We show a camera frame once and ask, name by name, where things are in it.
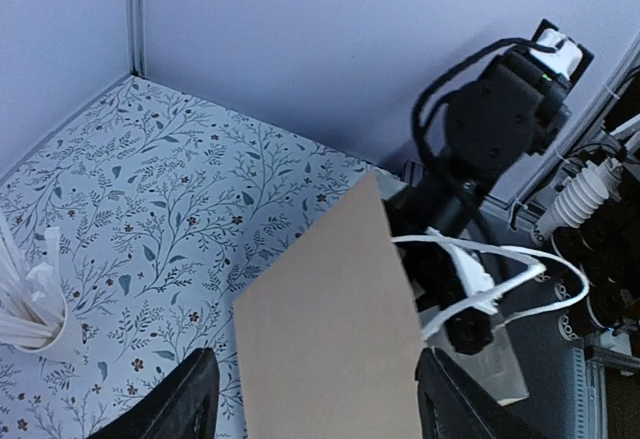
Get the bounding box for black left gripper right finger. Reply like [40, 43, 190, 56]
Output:
[415, 347, 543, 439]

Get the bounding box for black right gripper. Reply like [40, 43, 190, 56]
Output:
[394, 198, 494, 354]

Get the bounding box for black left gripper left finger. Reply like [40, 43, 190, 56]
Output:
[91, 348, 219, 439]

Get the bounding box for brown paper bag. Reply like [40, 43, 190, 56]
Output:
[232, 171, 591, 439]

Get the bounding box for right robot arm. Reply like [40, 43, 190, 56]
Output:
[384, 19, 594, 246]

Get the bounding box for stacked white spare cups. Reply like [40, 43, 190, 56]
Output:
[530, 158, 623, 245]

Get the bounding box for white paper straw cup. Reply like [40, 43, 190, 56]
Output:
[1, 303, 86, 365]

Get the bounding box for spare black cups outside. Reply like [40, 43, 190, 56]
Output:
[551, 187, 639, 340]

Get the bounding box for paper-wrapped straws bundle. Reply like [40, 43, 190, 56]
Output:
[1, 219, 66, 324]

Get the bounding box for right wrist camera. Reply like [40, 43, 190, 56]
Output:
[427, 228, 495, 297]

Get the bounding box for right aluminium corner post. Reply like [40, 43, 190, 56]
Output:
[126, 0, 146, 77]

